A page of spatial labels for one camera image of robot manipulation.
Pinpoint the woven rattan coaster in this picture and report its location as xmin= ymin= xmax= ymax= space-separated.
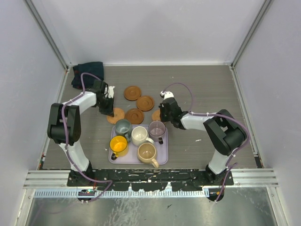
xmin=107 ymin=107 xmax=125 ymax=124
xmin=151 ymin=109 xmax=166 ymax=124

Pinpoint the yellow transparent mug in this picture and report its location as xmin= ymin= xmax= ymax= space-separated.
xmin=110 ymin=136 xmax=129 ymax=161

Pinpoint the white ceramic mug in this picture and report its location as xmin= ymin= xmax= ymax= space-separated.
xmin=131 ymin=126 xmax=154 ymax=146

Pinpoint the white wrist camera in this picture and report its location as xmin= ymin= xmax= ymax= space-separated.
xmin=104 ymin=86 xmax=115 ymax=98
xmin=160 ymin=91 xmax=174 ymax=100

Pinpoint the grey-green ceramic mug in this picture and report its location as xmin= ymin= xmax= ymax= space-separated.
xmin=115 ymin=119 xmax=133 ymax=139

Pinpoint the aluminium front rail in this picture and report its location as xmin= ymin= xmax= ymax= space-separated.
xmin=24 ymin=169 xmax=279 ymax=188

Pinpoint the brown wooden coaster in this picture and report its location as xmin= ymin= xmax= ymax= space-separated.
xmin=124 ymin=86 xmax=142 ymax=101
xmin=136 ymin=96 xmax=155 ymax=112
xmin=125 ymin=108 xmax=144 ymax=124

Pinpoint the slotted cable duct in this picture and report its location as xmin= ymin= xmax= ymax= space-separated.
xmin=33 ymin=189 xmax=209 ymax=198

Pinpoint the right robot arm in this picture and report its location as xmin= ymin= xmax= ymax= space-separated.
xmin=159 ymin=97 xmax=248 ymax=186

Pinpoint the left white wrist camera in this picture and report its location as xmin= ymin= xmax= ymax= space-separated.
xmin=104 ymin=86 xmax=115 ymax=98

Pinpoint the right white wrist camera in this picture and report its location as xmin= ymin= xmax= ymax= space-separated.
xmin=160 ymin=91 xmax=174 ymax=100

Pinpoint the lavender plastic tray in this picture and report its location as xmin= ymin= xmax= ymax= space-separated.
xmin=108 ymin=124 xmax=170 ymax=165

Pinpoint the beige ceramic mug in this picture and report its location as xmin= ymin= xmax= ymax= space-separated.
xmin=137 ymin=143 xmax=159 ymax=168

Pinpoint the dark blue folded cloth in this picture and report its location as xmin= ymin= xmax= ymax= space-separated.
xmin=71 ymin=62 xmax=104 ymax=89

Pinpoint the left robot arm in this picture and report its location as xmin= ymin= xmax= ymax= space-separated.
xmin=47 ymin=80 xmax=114 ymax=186

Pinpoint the purple transparent mug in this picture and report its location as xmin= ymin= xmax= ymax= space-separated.
xmin=148 ymin=121 xmax=166 ymax=145

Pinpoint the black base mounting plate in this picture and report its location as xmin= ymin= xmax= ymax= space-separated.
xmin=67 ymin=169 xmax=234 ymax=192

